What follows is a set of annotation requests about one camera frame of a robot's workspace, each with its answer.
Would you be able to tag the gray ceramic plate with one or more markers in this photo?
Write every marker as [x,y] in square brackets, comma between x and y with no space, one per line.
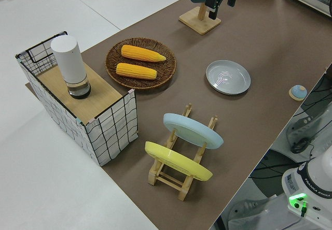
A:
[228,77]

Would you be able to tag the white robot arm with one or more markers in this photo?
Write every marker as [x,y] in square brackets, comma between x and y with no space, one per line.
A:
[311,186]

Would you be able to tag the light blue plate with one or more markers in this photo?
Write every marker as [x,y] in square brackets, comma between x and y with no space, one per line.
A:
[192,131]

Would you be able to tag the yellow plate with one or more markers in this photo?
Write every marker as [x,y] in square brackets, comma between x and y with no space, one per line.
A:
[176,160]

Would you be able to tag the wooden mug tree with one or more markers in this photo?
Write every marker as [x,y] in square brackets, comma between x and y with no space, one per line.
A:
[199,21]

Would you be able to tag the long yellow corn cob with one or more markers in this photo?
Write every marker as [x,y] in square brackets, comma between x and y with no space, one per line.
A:
[141,53]

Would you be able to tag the short yellow corn cob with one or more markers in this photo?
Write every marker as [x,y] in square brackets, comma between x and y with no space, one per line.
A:
[136,71]

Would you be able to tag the round wicker basket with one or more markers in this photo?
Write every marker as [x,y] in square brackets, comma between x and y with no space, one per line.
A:
[141,83]

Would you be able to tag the blue dome bell wooden base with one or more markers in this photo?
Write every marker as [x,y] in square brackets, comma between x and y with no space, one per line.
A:
[298,92]

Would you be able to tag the pink binder clip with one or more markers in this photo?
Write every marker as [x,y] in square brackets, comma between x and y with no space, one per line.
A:
[92,121]
[131,92]

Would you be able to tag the wooden board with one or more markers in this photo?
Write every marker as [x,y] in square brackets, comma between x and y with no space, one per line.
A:
[103,95]

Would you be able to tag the white cylindrical bottle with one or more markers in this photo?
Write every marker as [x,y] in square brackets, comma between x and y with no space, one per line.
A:
[70,61]

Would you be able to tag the wooden dish rack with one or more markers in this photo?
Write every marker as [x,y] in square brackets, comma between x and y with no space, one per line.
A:
[166,179]

